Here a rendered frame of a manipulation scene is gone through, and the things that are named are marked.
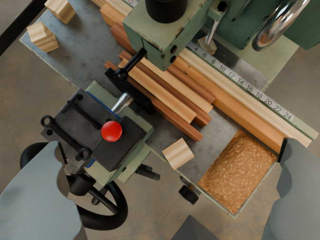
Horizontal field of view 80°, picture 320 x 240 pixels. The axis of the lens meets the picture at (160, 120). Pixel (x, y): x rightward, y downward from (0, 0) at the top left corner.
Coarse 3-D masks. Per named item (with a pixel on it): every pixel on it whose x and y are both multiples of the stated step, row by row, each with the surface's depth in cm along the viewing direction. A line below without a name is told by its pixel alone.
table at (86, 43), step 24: (72, 0) 44; (48, 24) 44; (72, 24) 43; (96, 24) 43; (72, 48) 43; (96, 48) 42; (120, 48) 42; (72, 72) 42; (96, 72) 42; (120, 96) 41; (168, 120) 40; (192, 120) 40; (216, 120) 39; (144, 144) 39; (168, 144) 39; (192, 144) 39; (216, 144) 39; (264, 144) 38; (192, 168) 38
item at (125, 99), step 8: (112, 72) 32; (112, 80) 32; (120, 88) 33; (128, 88) 31; (136, 88) 31; (128, 96) 34; (136, 96) 31; (144, 96) 31; (120, 104) 34; (128, 104) 35; (144, 104) 31; (152, 104) 34; (152, 112) 39
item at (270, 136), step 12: (108, 12) 39; (120, 24) 39; (180, 60) 37; (204, 84) 36; (216, 96) 36; (228, 96) 36; (228, 108) 36; (240, 108) 36; (240, 120) 37; (252, 120) 35; (252, 132) 38; (264, 132) 35; (276, 132) 35; (276, 144) 35
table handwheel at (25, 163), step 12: (36, 144) 45; (24, 156) 39; (72, 180) 44; (84, 180) 45; (72, 192) 45; (84, 192) 46; (96, 192) 47; (120, 192) 56; (108, 204) 47; (120, 204) 50; (84, 216) 35; (96, 216) 37; (108, 216) 40; (120, 216) 43; (96, 228) 37; (108, 228) 39
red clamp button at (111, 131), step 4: (104, 124) 28; (108, 124) 28; (112, 124) 28; (116, 124) 28; (104, 128) 27; (108, 128) 27; (112, 128) 27; (116, 128) 27; (120, 128) 28; (104, 132) 27; (108, 132) 27; (112, 132) 27; (116, 132) 27; (120, 132) 27; (104, 136) 27; (108, 136) 27; (112, 136) 27; (116, 136) 27; (120, 136) 28; (108, 140) 27; (112, 140) 27; (116, 140) 28
